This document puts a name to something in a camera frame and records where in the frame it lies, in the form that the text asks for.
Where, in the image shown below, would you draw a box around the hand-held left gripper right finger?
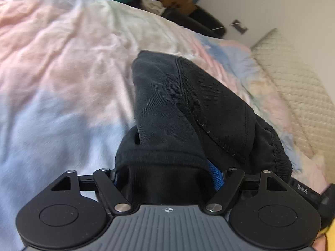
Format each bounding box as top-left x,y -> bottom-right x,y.
205,159 -> 290,213

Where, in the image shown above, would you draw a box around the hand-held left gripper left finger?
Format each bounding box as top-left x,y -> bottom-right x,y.
48,168 -> 132,213

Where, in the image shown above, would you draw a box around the black pants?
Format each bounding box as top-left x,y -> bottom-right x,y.
115,50 -> 293,206

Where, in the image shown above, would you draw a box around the cream quilted pillow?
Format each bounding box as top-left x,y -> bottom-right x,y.
251,28 -> 335,179

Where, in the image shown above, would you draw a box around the pastel tie-dye bedsheet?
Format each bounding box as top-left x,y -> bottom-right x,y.
0,0 -> 327,251

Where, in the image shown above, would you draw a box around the black armchair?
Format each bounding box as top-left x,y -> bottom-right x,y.
136,0 -> 227,40

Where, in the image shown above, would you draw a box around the brown paper bag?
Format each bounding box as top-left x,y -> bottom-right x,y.
159,0 -> 197,17

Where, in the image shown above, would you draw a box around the white cloth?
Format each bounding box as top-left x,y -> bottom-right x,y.
137,0 -> 168,17

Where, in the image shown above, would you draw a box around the white charging cable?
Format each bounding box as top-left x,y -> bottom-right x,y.
209,23 -> 236,32

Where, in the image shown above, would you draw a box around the wall socket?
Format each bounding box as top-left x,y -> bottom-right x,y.
231,19 -> 249,35

